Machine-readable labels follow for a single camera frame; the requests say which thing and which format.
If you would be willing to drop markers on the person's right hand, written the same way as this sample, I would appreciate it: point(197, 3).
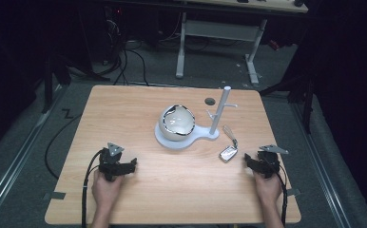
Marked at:
point(268, 189)

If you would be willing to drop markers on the dark metal stand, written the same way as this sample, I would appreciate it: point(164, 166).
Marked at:
point(48, 85)
point(305, 95)

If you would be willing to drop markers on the dark computer tower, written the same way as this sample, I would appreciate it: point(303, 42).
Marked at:
point(113, 28)

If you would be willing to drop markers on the person's left hand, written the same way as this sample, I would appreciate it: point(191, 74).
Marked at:
point(105, 190)

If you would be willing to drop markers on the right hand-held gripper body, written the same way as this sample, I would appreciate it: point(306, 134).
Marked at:
point(268, 164)

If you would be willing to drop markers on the metal floor rail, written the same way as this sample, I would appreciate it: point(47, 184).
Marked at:
point(16, 174)
point(322, 171)

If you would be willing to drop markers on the white key stand with pegs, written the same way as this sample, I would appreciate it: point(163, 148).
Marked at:
point(218, 110)

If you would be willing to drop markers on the small red object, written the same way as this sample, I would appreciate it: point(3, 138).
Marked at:
point(274, 45)

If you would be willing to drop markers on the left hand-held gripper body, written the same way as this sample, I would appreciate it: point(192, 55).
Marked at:
point(110, 164)

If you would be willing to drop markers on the grey tape piece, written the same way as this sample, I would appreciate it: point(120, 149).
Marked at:
point(294, 192)
point(56, 195)

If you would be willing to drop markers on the white-legged background desk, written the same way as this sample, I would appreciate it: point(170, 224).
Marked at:
point(219, 30)

